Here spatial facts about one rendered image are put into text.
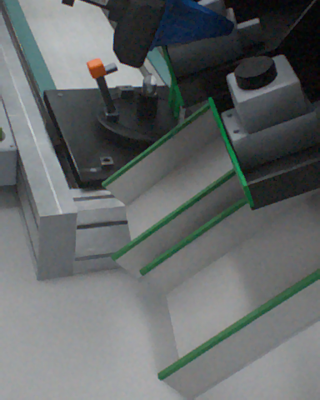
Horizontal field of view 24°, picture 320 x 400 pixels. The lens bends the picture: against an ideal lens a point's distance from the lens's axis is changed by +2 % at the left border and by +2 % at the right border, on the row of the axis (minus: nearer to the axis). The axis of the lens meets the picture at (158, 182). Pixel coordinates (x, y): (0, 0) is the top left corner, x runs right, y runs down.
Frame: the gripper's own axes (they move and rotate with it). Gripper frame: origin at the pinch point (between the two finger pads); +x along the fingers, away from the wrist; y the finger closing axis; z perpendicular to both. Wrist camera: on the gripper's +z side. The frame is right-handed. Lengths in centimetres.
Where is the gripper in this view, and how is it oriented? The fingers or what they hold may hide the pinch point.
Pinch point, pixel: (194, 4)
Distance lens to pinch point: 68.5
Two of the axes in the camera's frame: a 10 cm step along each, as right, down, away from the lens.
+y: -0.2, -6.1, 7.9
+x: 9.4, 2.7, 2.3
